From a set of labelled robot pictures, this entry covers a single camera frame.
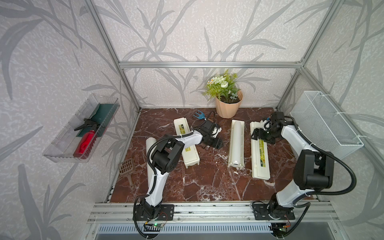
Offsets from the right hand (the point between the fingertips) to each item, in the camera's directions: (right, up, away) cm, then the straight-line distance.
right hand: (256, 137), depth 91 cm
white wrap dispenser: (-41, -10, -6) cm, 42 cm away
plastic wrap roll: (-11, -4, +4) cm, 13 cm away
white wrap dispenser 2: (-2, -15, -11) cm, 19 cm away
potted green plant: (-15, +27, +15) cm, 35 cm away
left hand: (-22, -5, +5) cm, 23 cm away
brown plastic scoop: (-79, -18, -5) cm, 81 cm away
